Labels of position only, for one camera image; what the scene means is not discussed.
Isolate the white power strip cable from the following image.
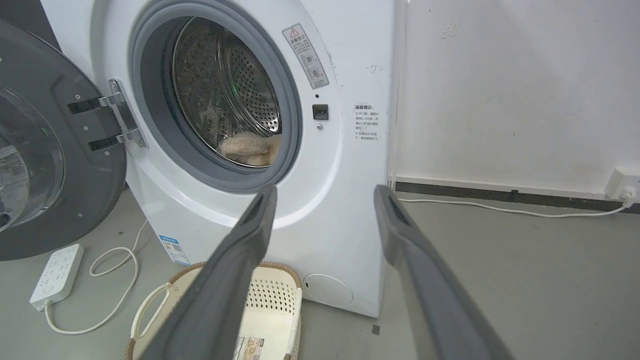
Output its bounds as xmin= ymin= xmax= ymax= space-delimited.
xmin=44 ymin=218 xmax=150 ymax=335

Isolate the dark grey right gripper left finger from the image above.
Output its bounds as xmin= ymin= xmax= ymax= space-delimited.
xmin=138 ymin=184 xmax=278 ymax=360

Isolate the white wall socket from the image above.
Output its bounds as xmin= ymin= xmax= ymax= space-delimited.
xmin=603 ymin=167 xmax=640 ymax=202

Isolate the dark grey washing machine door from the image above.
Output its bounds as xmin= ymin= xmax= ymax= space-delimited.
xmin=0 ymin=19 xmax=147 ymax=262

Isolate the beige towel in drum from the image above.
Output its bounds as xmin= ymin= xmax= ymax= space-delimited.
xmin=218 ymin=133 xmax=282 ymax=167

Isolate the white front-load washing machine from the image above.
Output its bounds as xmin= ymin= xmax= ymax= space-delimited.
xmin=40 ymin=0 xmax=401 ymax=319

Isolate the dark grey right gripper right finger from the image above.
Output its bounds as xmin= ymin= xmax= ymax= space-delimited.
xmin=373 ymin=184 xmax=515 ymax=360

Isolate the cream plastic laundry basket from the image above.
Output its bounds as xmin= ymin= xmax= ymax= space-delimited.
xmin=124 ymin=261 xmax=304 ymax=360

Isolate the white power strip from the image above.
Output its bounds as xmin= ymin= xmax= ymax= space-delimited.
xmin=29 ymin=243 xmax=85 ymax=312

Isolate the white wall cable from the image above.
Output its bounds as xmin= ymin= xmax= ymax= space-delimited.
xmin=398 ymin=198 xmax=629 ymax=219

